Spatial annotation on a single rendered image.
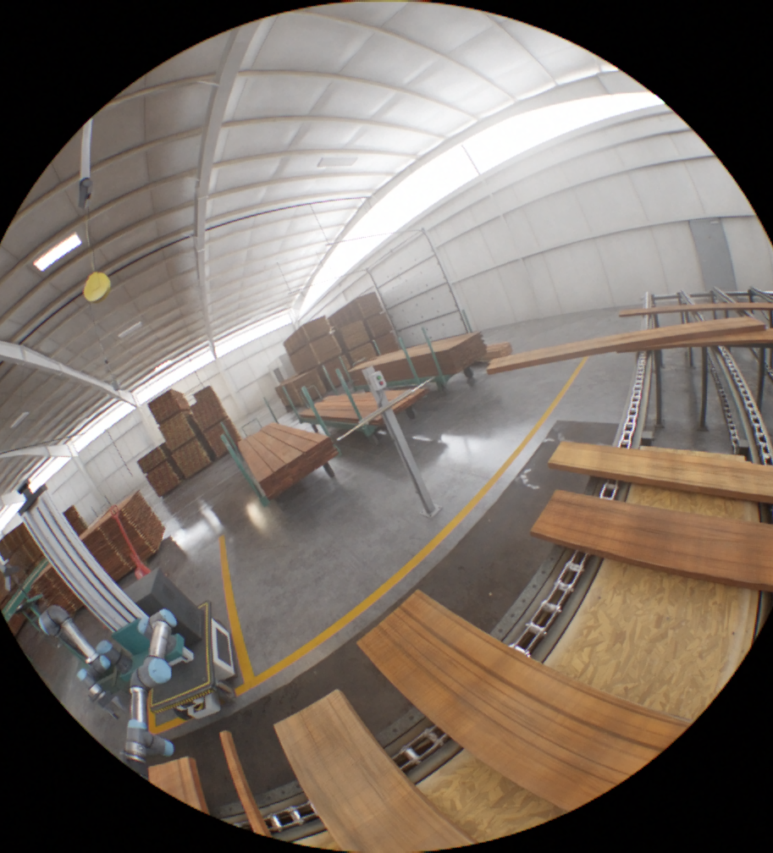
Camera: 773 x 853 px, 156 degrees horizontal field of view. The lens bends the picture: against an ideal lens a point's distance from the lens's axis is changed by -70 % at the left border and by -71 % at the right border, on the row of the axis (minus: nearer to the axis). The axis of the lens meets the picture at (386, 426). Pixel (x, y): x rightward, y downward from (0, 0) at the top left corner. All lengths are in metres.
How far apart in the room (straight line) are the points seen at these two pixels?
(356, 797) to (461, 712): 0.29
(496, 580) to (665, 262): 8.76
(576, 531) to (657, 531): 0.24
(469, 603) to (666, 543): 1.23
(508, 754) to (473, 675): 0.20
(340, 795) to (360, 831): 0.10
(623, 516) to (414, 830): 0.88
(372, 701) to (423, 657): 1.03
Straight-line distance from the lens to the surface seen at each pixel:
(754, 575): 0.88
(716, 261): 9.39
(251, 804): 0.91
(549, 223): 9.75
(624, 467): 1.05
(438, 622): 0.76
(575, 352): 2.16
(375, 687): 1.75
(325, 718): 0.79
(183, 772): 1.11
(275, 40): 6.32
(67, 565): 2.22
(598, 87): 10.33
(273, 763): 2.00
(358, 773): 0.73
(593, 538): 0.84
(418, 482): 2.26
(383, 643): 0.78
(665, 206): 9.37
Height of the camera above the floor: 1.53
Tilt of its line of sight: 19 degrees down
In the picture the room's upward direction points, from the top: 25 degrees counter-clockwise
